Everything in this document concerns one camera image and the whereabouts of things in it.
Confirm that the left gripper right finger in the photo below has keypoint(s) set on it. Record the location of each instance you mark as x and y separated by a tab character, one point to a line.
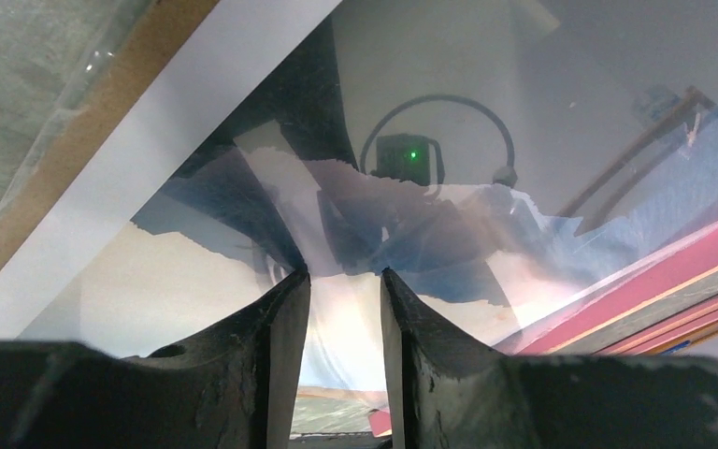
448	390

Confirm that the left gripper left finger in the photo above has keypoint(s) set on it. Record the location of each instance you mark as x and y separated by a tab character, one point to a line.
230	385

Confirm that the mountain landscape photo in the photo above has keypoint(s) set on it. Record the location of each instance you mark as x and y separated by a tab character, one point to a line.
396	186

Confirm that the clear acrylic sheet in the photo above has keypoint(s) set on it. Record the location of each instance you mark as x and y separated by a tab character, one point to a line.
37	93

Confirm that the brown frame backing board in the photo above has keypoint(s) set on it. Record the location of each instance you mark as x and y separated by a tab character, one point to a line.
135	44

